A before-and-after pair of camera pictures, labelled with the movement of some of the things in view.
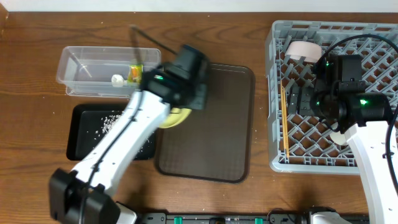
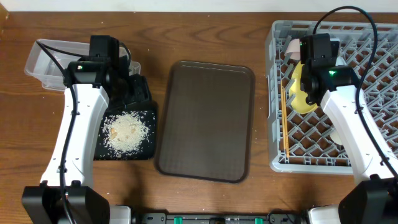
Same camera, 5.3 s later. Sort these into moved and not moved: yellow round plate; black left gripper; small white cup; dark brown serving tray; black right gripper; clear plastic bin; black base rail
Moved: yellow round plate; black right gripper; black left gripper; clear plastic bin
Not moved: black base rail; dark brown serving tray; small white cup
